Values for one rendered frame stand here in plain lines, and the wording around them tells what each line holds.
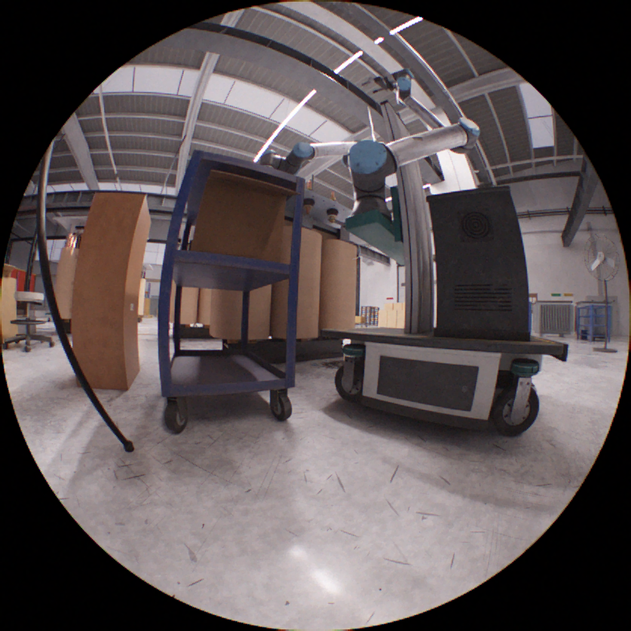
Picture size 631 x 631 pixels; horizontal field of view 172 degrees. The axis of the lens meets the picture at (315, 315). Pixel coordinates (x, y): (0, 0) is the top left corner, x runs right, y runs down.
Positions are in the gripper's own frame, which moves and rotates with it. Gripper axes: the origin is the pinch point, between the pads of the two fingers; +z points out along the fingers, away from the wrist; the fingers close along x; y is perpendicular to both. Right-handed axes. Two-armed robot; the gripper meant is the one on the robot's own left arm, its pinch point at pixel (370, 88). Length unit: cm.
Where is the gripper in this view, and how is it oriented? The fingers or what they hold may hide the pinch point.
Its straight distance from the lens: 182.8
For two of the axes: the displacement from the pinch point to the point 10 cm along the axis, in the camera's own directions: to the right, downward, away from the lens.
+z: -6.5, -2.1, 7.3
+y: -1.1, -9.2, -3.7
